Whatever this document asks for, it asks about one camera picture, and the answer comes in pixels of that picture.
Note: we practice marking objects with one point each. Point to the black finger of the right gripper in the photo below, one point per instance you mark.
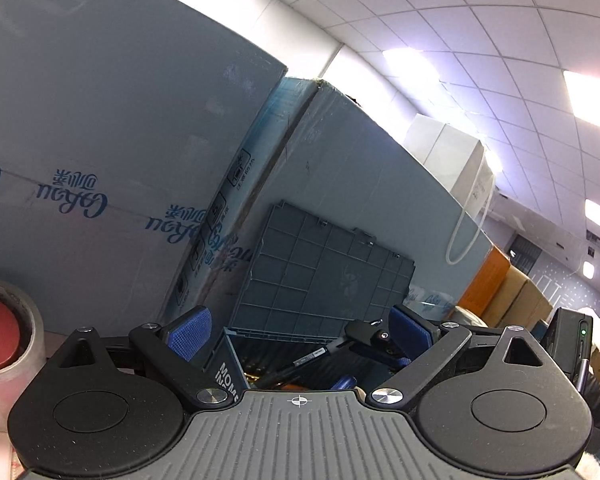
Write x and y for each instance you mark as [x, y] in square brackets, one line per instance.
[373, 342]

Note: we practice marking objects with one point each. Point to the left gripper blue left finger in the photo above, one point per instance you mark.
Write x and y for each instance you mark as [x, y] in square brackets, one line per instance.
[167, 352]

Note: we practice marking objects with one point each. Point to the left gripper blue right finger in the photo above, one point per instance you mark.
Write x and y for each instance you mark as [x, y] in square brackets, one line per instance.
[433, 352]

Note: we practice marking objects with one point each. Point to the black marker pen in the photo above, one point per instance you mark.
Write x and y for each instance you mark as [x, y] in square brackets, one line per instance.
[283, 376]

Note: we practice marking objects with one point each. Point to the grey white travel cup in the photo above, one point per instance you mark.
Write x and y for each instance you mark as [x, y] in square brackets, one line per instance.
[463, 316]

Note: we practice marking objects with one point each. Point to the dark blue plastic storage bin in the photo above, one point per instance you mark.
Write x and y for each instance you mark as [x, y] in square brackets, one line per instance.
[307, 278]

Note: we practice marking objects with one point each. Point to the orange cardboard box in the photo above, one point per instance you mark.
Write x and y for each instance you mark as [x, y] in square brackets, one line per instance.
[486, 282]

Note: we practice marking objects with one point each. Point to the brown cardboard box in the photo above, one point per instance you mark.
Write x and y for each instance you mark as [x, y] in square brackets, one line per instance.
[518, 301]

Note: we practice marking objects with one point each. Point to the black device with green light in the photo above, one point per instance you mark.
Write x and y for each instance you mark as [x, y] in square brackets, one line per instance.
[568, 340]

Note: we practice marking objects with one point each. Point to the white paper gift bag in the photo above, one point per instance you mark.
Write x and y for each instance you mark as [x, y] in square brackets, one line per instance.
[458, 161]

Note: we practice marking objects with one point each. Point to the large blue cardboard box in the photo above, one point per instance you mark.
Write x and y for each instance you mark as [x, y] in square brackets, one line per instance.
[312, 147]

